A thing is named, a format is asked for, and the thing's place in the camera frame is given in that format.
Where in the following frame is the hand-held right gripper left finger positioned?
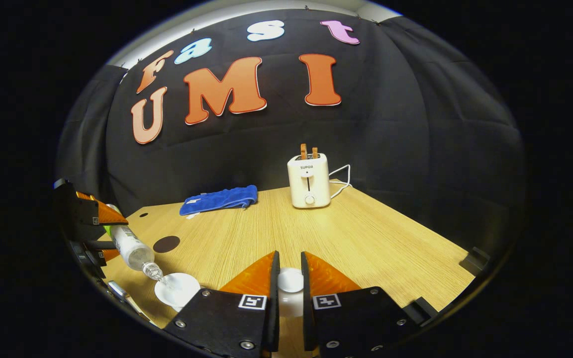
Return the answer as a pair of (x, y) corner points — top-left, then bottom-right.
(163, 250), (281, 358)

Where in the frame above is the dark round coaster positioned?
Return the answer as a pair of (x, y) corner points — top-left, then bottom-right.
(153, 236), (181, 254)

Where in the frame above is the cream toaster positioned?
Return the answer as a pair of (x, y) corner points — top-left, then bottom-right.
(287, 153), (331, 209)

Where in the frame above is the white toaster power cable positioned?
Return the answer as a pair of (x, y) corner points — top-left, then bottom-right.
(329, 164), (353, 199)

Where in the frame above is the white teacup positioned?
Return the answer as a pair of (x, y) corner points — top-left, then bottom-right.
(154, 272), (201, 312)

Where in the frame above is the black table clamp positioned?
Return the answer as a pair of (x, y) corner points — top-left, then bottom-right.
(460, 247), (491, 271)
(403, 297), (439, 326)

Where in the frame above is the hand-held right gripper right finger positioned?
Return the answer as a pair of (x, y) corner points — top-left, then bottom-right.
(300, 251), (421, 358)

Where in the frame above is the clear water bottle green label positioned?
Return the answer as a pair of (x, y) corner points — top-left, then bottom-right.
(103, 204), (168, 285)

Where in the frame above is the blue towel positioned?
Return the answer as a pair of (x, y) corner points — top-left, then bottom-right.
(180, 185), (259, 217)

